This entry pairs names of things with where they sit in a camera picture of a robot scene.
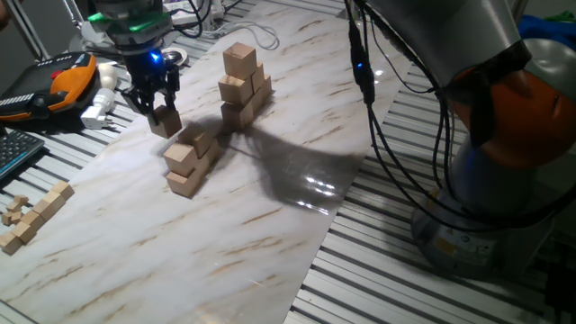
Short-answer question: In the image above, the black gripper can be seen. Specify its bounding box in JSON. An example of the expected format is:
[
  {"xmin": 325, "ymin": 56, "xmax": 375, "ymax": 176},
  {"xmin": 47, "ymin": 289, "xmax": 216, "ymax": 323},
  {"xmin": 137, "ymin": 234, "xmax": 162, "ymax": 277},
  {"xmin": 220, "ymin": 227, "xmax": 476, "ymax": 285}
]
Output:
[{"xmin": 121, "ymin": 47, "xmax": 182, "ymax": 127}]

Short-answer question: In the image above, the person right forearm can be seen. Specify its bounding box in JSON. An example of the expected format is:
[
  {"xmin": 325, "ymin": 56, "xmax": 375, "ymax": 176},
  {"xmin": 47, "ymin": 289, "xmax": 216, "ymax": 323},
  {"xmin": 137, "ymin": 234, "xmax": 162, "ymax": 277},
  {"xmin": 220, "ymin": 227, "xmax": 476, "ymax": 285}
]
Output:
[{"xmin": 0, "ymin": 0, "xmax": 22, "ymax": 26}]

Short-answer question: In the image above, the white round object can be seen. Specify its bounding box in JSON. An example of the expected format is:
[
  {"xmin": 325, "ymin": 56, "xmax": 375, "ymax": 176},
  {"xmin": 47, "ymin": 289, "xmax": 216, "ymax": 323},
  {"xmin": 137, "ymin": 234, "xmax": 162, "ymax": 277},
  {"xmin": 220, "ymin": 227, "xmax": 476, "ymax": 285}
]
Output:
[{"xmin": 97, "ymin": 62, "xmax": 119, "ymax": 91}]

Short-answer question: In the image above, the white power adapter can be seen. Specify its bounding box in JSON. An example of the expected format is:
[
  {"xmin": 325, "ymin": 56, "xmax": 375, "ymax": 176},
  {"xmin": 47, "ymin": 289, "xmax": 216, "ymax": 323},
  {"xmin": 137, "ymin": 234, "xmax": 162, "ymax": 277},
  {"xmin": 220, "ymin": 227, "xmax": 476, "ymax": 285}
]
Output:
[{"xmin": 79, "ymin": 87, "xmax": 117, "ymax": 131}]

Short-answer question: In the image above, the white power strip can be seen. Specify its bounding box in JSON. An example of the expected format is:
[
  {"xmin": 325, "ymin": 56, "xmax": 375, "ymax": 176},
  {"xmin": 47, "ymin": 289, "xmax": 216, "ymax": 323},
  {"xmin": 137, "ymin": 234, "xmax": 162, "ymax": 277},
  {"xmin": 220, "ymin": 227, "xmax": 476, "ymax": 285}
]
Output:
[{"xmin": 164, "ymin": 0, "xmax": 226, "ymax": 27}]

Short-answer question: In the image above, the black orange teach pendant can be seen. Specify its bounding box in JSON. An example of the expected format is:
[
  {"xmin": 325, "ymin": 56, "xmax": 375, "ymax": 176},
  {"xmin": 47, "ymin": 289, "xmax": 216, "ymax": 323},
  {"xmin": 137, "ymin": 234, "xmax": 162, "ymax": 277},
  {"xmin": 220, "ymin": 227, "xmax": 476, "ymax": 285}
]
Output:
[{"xmin": 0, "ymin": 51, "xmax": 98, "ymax": 123}]

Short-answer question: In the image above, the small wooden cube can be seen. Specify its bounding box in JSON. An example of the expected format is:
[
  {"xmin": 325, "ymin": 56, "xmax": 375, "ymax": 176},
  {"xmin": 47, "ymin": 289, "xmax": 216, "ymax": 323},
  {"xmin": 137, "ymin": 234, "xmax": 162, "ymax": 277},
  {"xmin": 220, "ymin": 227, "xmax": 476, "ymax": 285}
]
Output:
[
  {"xmin": 42, "ymin": 190, "xmax": 68, "ymax": 212},
  {"xmin": 31, "ymin": 199, "xmax": 58, "ymax": 221},
  {"xmin": 0, "ymin": 231, "xmax": 23, "ymax": 257},
  {"xmin": 11, "ymin": 220, "xmax": 38, "ymax": 245},
  {"xmin": 50, "ymin": 179, "xmax": 77, "ymax": 202},
  {"xmin": 21, "ymin": 210, "xmax": 47, "ymax": 231}
]

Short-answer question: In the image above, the black keyboard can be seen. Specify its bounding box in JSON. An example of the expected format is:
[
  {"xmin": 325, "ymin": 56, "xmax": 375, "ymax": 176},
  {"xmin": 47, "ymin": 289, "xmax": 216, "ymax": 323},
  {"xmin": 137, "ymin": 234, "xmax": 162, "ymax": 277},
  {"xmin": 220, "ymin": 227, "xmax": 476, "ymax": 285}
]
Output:
[{"xmin": 0, "ymin": 128, "xmax": 46, "ymax": 181}]

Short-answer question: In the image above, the marble pattern mat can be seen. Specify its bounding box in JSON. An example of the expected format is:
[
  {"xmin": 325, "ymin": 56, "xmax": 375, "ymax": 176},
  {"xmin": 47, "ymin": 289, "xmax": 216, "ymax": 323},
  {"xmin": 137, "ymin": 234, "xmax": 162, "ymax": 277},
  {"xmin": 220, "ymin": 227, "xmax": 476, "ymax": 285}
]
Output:
[{"xmin": 0, "ymin": 2, "xmax": 413, "ymax": 324}]

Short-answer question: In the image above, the blue bag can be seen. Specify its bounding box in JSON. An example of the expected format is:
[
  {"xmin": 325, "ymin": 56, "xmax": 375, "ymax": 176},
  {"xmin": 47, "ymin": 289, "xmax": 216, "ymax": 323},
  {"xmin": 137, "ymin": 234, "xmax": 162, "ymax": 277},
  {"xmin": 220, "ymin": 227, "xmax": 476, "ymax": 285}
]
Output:
[{"xmin": 517, "ymin": 15, "xmax": 576, "ymax": 42}]

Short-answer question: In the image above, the green cloth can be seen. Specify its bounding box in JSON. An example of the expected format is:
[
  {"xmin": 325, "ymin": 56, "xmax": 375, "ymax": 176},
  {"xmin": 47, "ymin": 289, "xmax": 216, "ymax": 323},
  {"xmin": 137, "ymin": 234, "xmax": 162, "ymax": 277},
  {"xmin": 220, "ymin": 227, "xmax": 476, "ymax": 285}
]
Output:
[{"xmin": 544, "ymin": 9, "xmax": 576, "ymax": 23}]

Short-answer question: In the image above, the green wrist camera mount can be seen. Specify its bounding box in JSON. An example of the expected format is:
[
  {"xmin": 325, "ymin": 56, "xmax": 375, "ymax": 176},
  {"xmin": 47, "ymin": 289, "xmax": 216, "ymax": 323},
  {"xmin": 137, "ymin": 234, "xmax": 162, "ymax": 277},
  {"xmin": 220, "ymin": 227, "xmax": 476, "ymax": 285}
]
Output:
[{"xmin": 87, "ymin": 11, "xmax": 172, "ymax": 36}]

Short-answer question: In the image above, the white power cable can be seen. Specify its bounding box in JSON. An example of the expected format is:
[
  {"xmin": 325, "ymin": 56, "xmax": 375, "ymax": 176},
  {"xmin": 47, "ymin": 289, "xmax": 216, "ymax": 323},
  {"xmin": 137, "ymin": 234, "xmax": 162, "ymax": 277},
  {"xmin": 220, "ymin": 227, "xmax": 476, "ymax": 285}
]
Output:
[{"xmin": 202, "ymin": 20, "xmax": 281, "ymax": 51}]

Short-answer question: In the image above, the aluminium frame post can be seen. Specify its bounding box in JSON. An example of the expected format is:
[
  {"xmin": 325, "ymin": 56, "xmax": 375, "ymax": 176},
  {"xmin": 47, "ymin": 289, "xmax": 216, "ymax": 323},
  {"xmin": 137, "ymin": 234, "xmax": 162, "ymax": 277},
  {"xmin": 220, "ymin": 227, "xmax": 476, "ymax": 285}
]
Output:
[{"xmin": 2, "ymin": 0, "xmax": 50, "ymax": 62}]

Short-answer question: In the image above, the aluminium frame beam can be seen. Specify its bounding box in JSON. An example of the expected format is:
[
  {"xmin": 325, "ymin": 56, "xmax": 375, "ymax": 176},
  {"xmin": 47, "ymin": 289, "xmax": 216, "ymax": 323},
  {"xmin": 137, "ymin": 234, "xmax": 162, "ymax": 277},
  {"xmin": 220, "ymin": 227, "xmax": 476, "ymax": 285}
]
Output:
[{"xmin": 335, "ymin": 0, "xmax": 356, "ymax": 22}]

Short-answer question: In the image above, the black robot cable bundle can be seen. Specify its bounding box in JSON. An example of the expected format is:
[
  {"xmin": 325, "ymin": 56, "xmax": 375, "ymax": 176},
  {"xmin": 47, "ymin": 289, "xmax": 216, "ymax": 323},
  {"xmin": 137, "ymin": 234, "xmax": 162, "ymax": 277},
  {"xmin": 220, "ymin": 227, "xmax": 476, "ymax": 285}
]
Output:
[{"xmin": 170, "ymin": 0, "xmax": 576, "ymax": 233}]

